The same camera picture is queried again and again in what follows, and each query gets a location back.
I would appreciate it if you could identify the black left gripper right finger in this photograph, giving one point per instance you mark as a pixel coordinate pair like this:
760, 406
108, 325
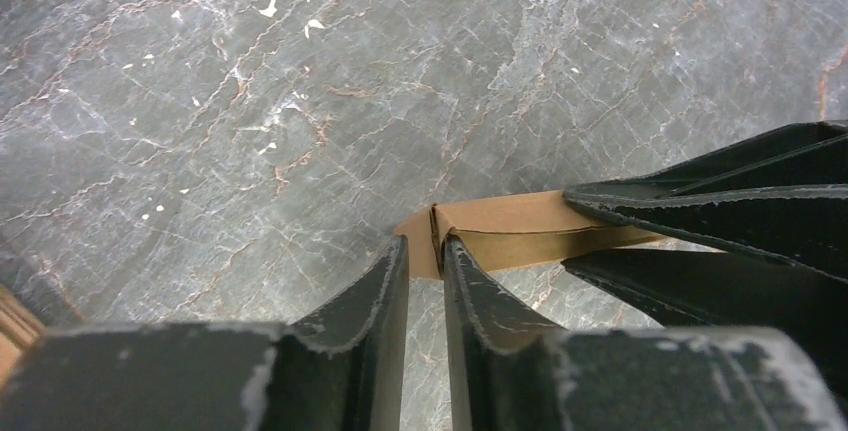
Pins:
512, 368

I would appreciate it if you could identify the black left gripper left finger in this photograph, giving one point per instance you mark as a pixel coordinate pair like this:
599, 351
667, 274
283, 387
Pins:
338, 368

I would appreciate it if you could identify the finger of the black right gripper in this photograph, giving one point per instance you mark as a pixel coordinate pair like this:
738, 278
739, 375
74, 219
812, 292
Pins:
780, 196
690, 288

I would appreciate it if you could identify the stack of flat cardboard boxes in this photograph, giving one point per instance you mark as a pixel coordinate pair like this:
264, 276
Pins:
20, 329

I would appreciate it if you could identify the brown cardboard box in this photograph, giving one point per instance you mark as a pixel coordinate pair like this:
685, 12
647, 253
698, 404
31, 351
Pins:
510, 231

